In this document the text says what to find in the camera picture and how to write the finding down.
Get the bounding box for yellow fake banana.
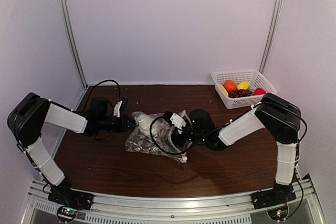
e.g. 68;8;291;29
219;84;229;97

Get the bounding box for white plastic basket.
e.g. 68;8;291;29
211;70;277;109

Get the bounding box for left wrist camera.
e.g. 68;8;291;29
113;98;128;118

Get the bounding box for orange fake fruit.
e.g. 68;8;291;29
223;80;237;93

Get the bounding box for white fake garlic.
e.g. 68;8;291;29
136;114;159;137

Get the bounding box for right aluminium wall post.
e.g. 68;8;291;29
258;0;284;74

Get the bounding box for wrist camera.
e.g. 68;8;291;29
163;111;186;134
113;98;128;118

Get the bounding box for aluminium front rail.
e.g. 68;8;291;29
19;179;327;223

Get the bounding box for left aluminium wall post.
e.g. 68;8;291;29
60;0;87;88

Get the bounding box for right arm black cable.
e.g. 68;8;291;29
149;118;200;156

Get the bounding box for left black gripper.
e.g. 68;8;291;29
98;114;139;133

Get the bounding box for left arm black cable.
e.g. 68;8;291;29
76;79;122;114

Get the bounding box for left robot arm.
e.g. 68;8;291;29
7;93;135;205

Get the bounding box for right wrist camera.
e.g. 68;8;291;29
163;111;186;134

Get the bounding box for aluminium wall post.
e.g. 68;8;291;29
258;0;284;74
60;0;87;88

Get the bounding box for purple fake grapes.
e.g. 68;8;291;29
228;89;253;98

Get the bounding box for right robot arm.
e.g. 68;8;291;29
165;93;304;204

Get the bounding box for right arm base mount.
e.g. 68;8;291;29
251;188;297;209

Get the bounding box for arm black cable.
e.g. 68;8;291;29
149;118;200;156
76;79;122;114

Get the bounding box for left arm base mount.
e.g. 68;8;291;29
48;186;93;210

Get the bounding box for clear zip top bag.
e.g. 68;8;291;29
125;111;191;163

